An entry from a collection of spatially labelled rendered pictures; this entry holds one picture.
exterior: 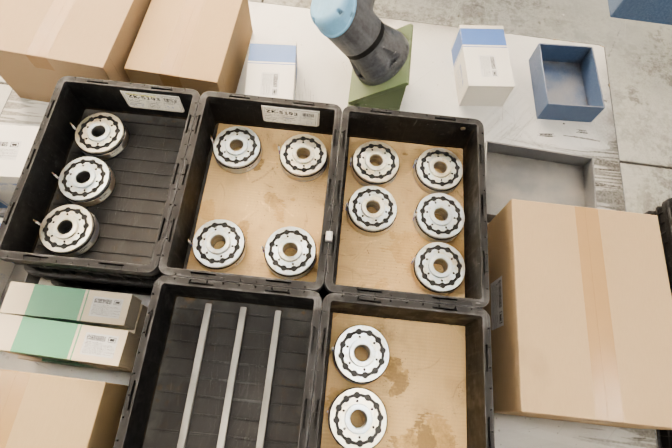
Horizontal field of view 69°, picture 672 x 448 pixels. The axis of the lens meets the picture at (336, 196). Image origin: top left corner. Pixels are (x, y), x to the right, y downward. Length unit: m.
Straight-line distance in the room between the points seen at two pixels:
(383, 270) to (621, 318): 0.45
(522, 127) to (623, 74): 1.35
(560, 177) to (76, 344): 1.14
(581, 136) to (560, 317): 0.60
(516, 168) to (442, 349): 0.54
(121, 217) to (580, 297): 0.92
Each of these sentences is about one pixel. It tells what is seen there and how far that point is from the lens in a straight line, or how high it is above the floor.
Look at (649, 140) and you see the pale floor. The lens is 2.56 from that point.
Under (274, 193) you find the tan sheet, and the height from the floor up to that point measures 0.83.
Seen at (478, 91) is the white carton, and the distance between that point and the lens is 1.35.
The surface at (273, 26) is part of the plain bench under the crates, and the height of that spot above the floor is 0.70.
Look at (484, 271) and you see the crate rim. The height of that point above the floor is 0.92.
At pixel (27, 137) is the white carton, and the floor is 0.88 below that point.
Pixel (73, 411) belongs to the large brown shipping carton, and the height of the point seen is 0.90.
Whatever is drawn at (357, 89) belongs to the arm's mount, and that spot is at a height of 0.77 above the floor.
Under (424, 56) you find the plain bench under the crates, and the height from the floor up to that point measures 0.70.
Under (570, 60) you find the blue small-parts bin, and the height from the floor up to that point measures 0.71.
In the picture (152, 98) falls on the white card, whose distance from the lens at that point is 1.15.
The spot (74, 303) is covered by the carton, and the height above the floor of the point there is 0.82.
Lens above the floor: 1.80
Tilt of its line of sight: 66 degrees down
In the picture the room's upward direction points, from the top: 7 degrees clockwise
